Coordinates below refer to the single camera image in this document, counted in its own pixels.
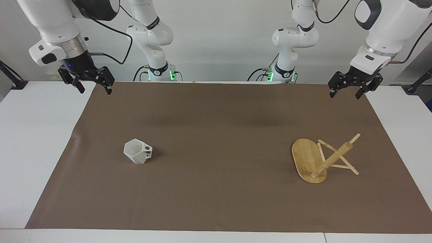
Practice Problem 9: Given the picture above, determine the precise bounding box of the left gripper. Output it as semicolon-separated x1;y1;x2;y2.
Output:
328;65;384;100

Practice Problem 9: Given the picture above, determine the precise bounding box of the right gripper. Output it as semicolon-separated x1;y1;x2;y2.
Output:
58;52;115;95

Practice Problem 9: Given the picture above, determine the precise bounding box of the white angular cup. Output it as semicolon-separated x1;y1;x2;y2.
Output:
123;138;153;165

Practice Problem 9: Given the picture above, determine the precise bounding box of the wooden cup rack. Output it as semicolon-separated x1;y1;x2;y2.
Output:
291;133;361;184

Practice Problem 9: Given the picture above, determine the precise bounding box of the black stand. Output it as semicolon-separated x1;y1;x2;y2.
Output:
405;67;432;95
0;60;28;90

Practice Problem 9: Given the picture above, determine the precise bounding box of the black cable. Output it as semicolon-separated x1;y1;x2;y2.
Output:
391;22;432;65
247;53;280;82
86;15;133;65
133;65;150;82
312;0;352;24

